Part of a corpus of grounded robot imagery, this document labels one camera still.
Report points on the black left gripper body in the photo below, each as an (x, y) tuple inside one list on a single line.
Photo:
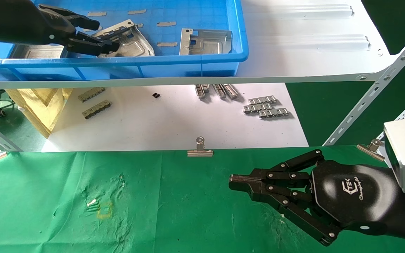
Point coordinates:
[(30, 24)]

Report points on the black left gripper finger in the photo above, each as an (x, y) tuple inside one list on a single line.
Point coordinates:
[(86, 24), (93, 47)]

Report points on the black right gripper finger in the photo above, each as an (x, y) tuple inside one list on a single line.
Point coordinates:
[(283, 174), (251, 192)]

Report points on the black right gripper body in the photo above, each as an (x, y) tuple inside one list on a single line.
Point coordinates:
[(350, 193)]

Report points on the green table mat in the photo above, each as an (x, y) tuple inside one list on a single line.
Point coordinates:
[(188, 211)]

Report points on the yellow mesh cloth bag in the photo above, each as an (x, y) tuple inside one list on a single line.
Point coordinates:
[(40, 112)]

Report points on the blue plastic bin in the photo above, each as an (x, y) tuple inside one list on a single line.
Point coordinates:
[(188, 66)]

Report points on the notched stamped metal plate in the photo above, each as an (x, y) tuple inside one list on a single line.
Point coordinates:
[(206, 44)]

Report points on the white metal shelf rack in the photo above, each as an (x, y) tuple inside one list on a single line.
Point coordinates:
[(294, 52)]

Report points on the small white paper scrap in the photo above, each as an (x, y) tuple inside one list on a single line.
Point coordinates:
[(91, 202)]

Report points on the folded metal bracket part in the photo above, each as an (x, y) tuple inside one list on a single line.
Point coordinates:
[(37, 52)]

